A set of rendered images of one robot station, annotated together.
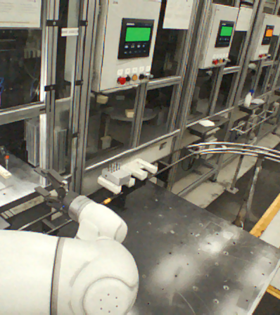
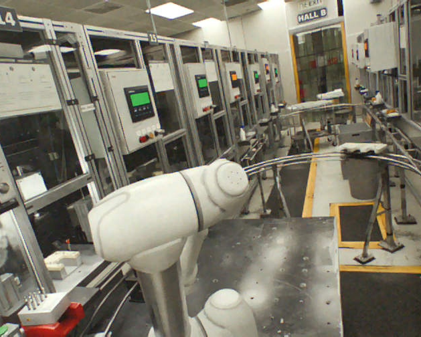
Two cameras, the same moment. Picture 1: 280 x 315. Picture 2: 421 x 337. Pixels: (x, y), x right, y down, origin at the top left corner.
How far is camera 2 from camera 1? 0.36 m
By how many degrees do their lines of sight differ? 17
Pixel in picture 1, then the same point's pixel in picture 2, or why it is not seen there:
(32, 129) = (82, 207)
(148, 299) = (249, 295)
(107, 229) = not seen: hidden behind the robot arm
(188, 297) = (280, 278)
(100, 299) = (228, 176)
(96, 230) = not seen: hidden behind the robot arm
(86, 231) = not seen: hidden behind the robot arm
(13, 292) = (164, 204)
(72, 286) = (204, 184)
